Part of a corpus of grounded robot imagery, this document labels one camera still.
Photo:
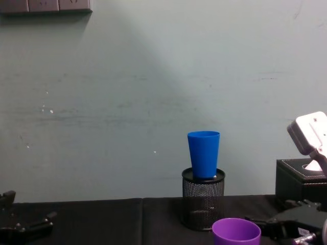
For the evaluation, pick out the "blue plastic cup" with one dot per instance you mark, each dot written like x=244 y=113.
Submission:
x=204 y=153

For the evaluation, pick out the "black mesh pen holder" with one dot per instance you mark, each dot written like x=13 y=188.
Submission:
x=203 y=201

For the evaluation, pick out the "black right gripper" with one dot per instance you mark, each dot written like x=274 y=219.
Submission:
x=304 y=217

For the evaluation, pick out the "purple plastic cup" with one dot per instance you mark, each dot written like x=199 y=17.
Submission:
x=236 y=233

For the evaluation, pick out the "white paper tissue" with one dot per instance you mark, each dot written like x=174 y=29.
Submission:
x=313 y=166

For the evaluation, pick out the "black leather tissue box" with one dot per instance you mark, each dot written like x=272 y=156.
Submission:
x=291 y=183

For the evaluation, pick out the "black table cloth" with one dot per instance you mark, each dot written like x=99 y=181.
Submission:
x=107 y=222

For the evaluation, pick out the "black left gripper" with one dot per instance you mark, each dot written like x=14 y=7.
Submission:
x=9 y=233

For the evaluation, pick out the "grey wall socket panel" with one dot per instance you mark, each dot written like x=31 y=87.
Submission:
x=43 y=5

